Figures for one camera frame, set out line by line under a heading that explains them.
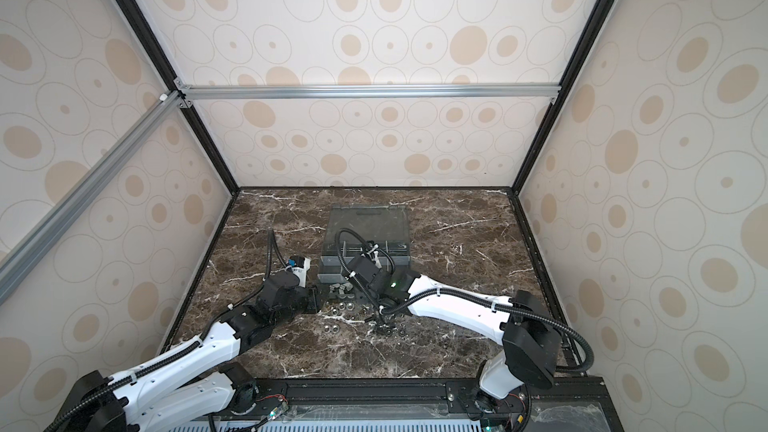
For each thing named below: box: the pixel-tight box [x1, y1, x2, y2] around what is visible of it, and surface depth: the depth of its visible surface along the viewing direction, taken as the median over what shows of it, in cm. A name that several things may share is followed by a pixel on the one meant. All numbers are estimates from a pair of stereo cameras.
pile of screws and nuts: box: [322, 282, 407, 337], surface depth 89 cm
